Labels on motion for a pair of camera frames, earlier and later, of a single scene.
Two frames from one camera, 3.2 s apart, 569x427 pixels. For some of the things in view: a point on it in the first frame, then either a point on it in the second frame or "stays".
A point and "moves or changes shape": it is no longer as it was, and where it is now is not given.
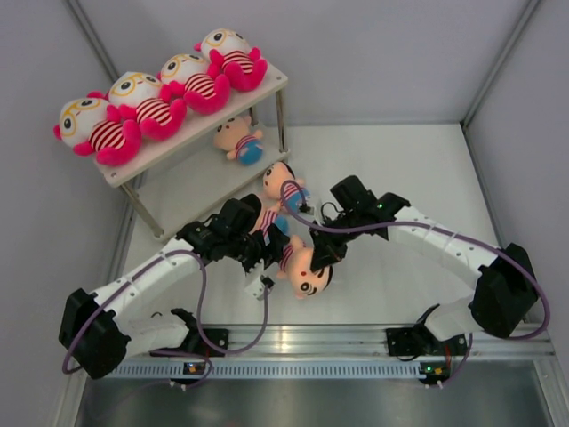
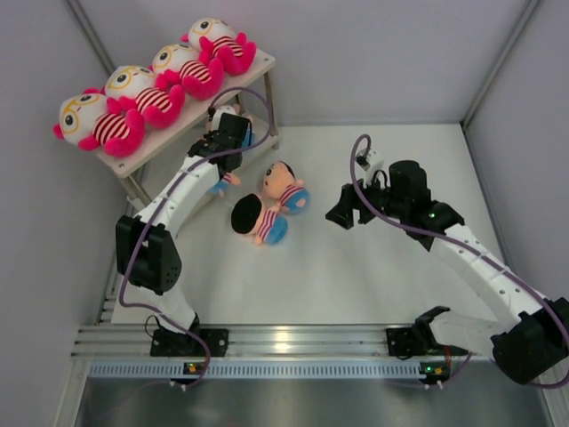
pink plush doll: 203,89 moves or changes shape
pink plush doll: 230,53 moves or changes shape
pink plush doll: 136,96 moves or changes shape
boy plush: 280,183 stays
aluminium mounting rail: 350,342 stays
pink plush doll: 93,125 moves or changes shape
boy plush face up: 296,265 → 220,186
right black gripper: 327,251 → 342,213
